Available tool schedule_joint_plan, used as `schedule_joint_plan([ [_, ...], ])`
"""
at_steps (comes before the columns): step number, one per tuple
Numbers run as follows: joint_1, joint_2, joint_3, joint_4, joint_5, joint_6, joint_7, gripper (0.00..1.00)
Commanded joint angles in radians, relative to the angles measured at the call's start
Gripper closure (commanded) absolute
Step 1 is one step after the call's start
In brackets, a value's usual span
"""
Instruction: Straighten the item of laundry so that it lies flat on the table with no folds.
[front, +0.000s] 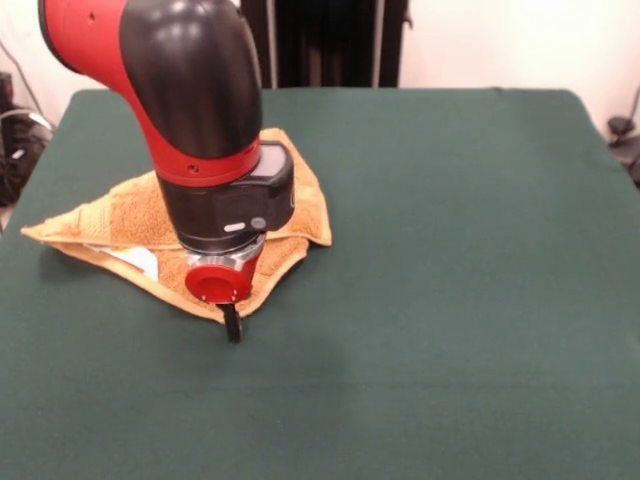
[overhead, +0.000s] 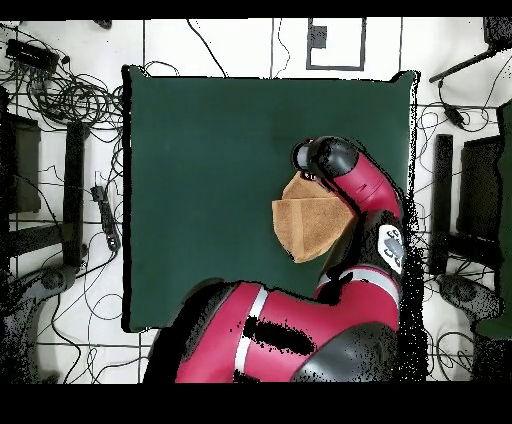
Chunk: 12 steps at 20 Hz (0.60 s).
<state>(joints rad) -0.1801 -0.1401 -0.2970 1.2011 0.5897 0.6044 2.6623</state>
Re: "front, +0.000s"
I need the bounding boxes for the black clamp mount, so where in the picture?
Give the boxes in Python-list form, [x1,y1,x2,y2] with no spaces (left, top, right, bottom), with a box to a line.
[607,115,640,191]

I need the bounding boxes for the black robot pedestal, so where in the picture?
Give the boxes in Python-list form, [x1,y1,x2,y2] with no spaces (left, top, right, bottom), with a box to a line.
[239,0,414,90]

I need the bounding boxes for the orange terry towel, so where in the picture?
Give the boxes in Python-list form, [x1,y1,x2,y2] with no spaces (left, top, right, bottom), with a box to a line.
[20,127,333,326]

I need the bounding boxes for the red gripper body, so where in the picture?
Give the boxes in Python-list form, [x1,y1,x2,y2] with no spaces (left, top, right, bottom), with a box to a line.
[183,238,266,306]

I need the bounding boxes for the black electronics pile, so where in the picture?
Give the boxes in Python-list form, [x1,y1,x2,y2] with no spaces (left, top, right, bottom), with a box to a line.
[0,70,55,209]

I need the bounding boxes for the dark green tablecloth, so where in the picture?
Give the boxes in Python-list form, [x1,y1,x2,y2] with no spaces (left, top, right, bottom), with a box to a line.
[0,87,640,480]

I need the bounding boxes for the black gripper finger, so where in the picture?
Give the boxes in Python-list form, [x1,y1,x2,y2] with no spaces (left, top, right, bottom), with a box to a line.
[219,300,246,345]

